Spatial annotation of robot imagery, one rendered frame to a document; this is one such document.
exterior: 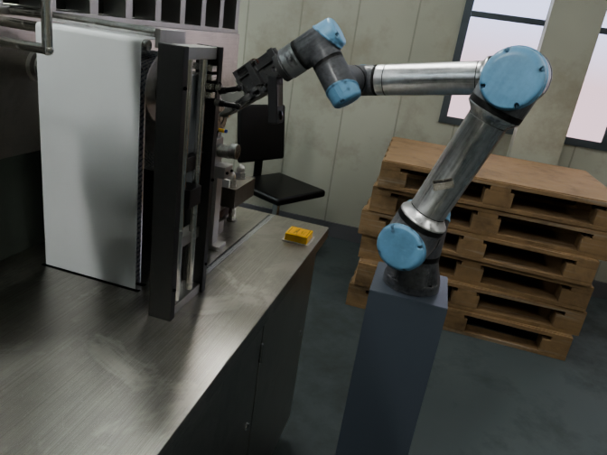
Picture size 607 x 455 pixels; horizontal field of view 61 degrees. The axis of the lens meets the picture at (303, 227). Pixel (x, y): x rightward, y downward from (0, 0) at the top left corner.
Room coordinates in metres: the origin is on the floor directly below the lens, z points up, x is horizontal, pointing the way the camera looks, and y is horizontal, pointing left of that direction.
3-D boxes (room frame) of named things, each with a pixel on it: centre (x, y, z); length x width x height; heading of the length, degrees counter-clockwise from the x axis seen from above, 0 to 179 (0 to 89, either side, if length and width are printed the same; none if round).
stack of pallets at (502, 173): (3.02, -1.03, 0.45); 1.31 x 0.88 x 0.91; 78
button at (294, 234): (1.46, 0.01, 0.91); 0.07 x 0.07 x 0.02; 77
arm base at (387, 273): (1.26, -0.31, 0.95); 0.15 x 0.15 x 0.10
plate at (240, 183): (1.57, 0.39, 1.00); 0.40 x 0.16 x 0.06; 77
